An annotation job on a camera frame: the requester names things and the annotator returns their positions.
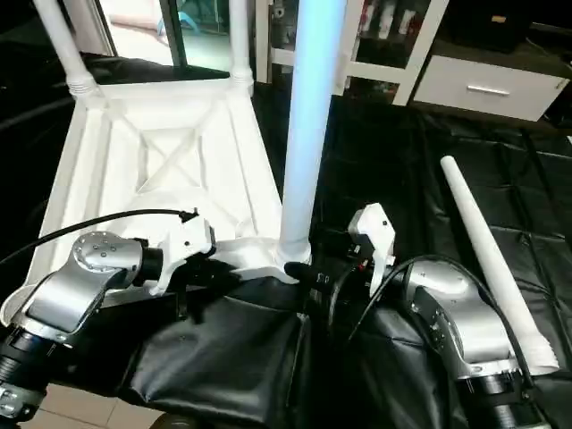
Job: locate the black table mat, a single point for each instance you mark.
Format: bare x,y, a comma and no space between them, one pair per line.
250,366

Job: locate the white plastic table top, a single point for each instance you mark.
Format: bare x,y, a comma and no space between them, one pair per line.
161,170

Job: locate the white plastic table leg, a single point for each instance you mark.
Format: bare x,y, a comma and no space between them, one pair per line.
239,40
67,45
492,259
308,125

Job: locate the white glass door cabinet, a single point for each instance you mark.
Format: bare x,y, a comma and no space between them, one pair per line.
375,40

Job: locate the teal plastic stool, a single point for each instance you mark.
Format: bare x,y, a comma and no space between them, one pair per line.
197,13

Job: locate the white drawer unit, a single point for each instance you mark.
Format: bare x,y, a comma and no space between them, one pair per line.
487,85

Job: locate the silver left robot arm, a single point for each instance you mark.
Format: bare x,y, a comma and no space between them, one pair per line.
63,304

